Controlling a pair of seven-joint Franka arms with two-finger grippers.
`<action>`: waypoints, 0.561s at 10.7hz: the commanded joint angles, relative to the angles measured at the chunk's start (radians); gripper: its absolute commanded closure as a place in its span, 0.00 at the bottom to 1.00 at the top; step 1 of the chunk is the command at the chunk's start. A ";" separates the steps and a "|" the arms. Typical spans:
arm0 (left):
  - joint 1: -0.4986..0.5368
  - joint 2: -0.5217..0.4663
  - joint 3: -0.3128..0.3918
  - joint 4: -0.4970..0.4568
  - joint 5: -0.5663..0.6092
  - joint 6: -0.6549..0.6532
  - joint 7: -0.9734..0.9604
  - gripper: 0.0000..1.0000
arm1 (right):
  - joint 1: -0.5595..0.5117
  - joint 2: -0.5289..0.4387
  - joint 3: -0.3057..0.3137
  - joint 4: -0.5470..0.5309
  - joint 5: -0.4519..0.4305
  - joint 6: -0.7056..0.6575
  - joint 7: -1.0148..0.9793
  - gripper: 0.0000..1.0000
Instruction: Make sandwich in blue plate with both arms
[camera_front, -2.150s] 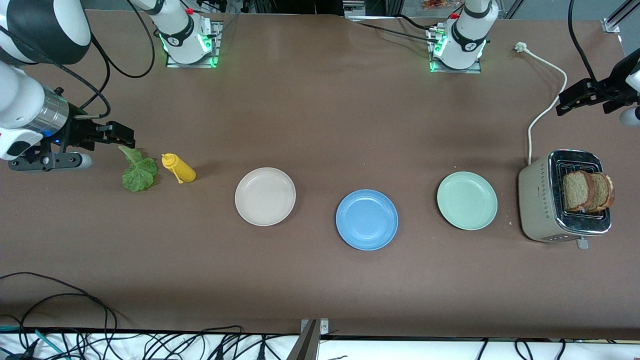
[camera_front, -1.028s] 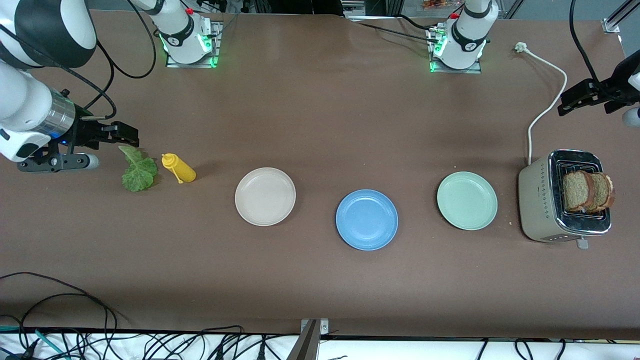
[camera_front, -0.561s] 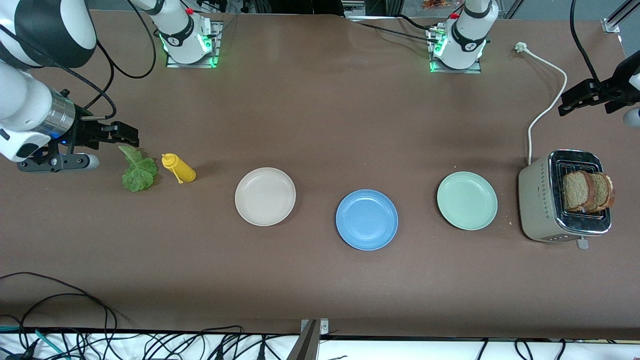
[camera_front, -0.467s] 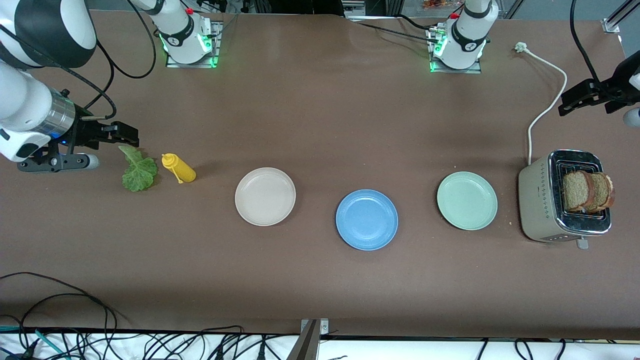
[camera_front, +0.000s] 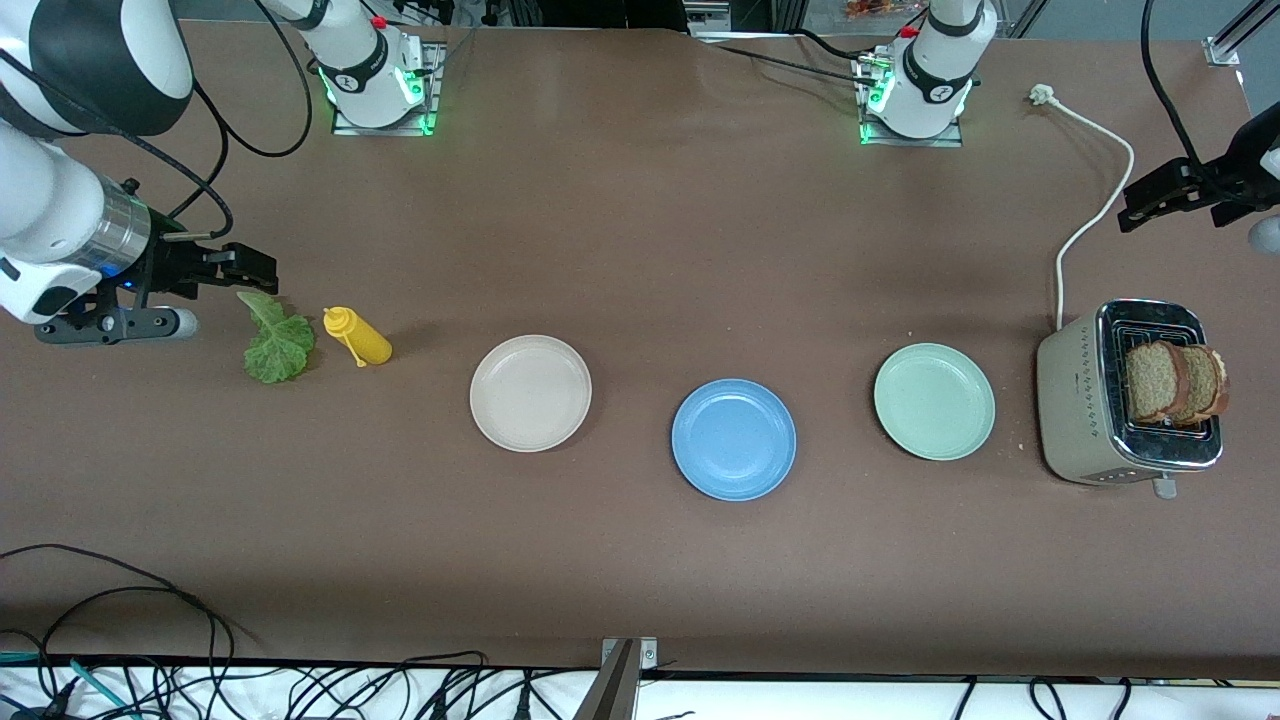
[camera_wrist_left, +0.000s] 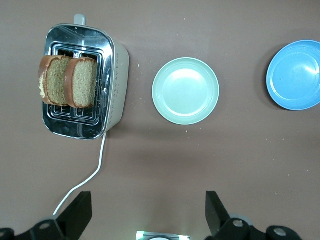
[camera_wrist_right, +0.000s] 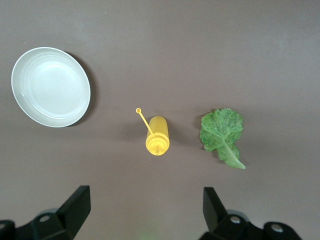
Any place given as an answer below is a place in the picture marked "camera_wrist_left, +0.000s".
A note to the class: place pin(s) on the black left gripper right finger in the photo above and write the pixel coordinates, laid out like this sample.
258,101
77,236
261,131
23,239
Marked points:
217,217

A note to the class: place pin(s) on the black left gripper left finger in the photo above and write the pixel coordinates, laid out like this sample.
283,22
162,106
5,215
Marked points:
76,216

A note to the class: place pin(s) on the brown bread slice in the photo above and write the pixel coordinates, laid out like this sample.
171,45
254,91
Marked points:
53,82
82,83

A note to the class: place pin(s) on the green plate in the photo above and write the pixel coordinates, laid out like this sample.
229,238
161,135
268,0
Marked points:
186,91

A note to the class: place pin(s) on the blue plate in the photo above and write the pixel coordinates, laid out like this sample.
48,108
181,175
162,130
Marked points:
297,75

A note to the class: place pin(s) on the beige chrome toaster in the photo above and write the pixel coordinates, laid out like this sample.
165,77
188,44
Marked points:
117,75

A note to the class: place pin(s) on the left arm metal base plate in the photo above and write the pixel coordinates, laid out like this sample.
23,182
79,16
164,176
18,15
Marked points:
145,235

